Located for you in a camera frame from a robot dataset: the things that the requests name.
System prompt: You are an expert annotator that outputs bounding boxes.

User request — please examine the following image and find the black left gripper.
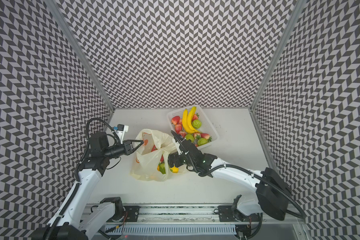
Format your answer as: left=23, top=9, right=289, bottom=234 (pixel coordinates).
left=103, top=139, right=144, bottom=160

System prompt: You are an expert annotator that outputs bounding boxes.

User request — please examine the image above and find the yellow plastic bag orange print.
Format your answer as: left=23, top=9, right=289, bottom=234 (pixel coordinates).
left=130, top=129, right=186, bottom=182

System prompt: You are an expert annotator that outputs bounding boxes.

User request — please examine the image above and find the yellow lemon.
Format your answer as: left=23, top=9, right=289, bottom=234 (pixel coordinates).
left=170, top=167, right=179, bottom=173

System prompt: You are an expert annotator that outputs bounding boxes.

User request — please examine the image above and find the green pear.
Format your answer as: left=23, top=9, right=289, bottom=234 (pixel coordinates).
left=158, top=163, right=166, bottom=175

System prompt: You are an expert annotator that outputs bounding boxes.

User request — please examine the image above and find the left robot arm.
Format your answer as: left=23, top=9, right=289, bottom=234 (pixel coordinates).
left=31, top=118, right=144, bottom=240

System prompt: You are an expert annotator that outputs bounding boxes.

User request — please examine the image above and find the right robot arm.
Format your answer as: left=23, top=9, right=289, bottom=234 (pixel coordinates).
left=168, top=131, right=307, bottom=221

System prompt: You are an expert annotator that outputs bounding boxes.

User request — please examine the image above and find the red apple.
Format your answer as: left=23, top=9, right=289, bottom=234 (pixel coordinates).
left=171, top=116, right=181, bottom=125

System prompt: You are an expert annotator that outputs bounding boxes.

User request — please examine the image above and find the yellow banana bunch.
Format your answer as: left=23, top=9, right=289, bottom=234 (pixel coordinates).
left=182, top=106, right=199, bottom=134

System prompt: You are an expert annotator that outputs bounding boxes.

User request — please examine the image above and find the green apple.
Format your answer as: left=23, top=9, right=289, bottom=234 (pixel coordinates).
left=192, top=119, right=202, bottom=130

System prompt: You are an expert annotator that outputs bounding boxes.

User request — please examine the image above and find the white plastic fruit basket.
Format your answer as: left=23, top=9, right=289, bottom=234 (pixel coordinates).
left=167, top=105, right=220, bottom=150

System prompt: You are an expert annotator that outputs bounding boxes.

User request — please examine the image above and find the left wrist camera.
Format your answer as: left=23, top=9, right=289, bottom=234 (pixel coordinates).
left=113, top=124, right=129, bottom=143

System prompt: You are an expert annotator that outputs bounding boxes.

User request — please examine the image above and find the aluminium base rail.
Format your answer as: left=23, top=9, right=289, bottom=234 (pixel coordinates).
left=77, top=203, right=305, bottom=226

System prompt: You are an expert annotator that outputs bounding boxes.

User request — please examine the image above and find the aluminium left corner post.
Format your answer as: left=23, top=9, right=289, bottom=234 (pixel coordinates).
left=44, top=0, right=115, bottom=111

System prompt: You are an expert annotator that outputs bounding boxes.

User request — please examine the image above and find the aluminium corner post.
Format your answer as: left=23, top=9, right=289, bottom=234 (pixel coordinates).
left=250, top=0, right=307, bottom=113
left=44, top=0, right=115, bottom=111

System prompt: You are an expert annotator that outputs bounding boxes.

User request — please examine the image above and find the aluminium right corner post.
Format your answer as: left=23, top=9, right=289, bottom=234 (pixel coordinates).
left=250, top=0, right=307, bottom=113

